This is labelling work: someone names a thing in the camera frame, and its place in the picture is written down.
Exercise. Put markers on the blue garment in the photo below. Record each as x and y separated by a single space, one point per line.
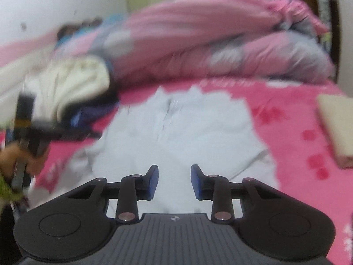
81 117

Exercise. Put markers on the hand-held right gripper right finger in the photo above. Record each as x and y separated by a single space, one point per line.
196 182

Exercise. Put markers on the black garment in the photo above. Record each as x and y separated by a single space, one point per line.
107 102

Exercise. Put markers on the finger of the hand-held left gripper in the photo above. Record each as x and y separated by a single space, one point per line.
80 135

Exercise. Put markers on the person's left hand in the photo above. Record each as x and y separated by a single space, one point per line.
8 160

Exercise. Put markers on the beige folded cloth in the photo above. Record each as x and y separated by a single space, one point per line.
339 132

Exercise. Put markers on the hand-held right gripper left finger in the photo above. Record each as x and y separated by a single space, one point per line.
153 182

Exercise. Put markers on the pink floral blanket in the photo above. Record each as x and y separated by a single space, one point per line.
297 143

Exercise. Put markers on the pink floral quilt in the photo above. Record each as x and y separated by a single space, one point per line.
179 41

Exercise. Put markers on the pink bed headboard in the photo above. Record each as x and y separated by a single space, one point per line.
19 58

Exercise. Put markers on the cream fleece garment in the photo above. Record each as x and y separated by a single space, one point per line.
77 82

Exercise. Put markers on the white shirt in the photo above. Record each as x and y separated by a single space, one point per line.
179 132

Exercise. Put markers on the dark wooden door frame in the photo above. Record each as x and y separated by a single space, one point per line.
326 19

